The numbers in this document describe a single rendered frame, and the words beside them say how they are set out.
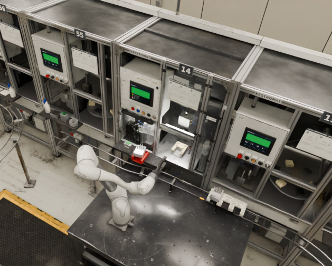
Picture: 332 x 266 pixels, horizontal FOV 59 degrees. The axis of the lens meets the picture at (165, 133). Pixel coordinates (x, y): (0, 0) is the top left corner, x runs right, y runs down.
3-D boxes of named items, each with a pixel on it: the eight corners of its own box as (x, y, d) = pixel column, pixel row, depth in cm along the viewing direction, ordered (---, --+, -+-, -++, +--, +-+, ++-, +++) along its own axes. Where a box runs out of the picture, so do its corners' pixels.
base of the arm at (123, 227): (127, 234, 267) (127, 231, 263) (107, 223, 273) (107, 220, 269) (138, 219, 279) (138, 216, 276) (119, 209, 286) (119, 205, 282)
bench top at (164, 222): (66, 233, 267) (66, 230, 264) (129, 160, 340) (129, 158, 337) (220, 324, 224) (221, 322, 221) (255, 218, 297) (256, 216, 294)
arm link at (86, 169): (101, 174, 223) (100, 161, 232) (78, 169, 213) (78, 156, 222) (94, 184, 229) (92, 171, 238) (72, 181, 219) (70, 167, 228)
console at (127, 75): (119, 108, 291) (118, 67, 261) (134, 95, 311) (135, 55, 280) (155, 123, 279) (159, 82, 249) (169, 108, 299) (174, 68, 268)
